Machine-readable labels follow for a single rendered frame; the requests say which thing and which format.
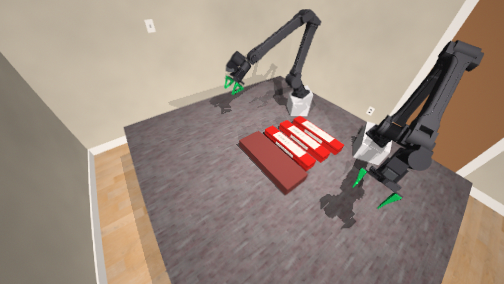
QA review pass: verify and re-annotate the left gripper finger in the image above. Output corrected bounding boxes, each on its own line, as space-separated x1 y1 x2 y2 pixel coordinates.
377 193 402 209
352 168 367 187

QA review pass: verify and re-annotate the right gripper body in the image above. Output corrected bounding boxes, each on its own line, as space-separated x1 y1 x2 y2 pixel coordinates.
229 73 246 87

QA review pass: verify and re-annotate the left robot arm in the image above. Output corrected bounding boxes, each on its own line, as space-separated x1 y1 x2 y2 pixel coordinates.
366 40 484 183

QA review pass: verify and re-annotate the red box of welding electrodes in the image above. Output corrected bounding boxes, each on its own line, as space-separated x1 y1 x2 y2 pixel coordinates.
293 116 344 155
279 120 330 163
264 126 316 171

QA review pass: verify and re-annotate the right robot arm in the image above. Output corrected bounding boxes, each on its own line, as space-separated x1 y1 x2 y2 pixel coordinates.
226 9 321 99

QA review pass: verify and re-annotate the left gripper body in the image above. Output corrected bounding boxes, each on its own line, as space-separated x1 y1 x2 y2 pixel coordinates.
362 166 403 198

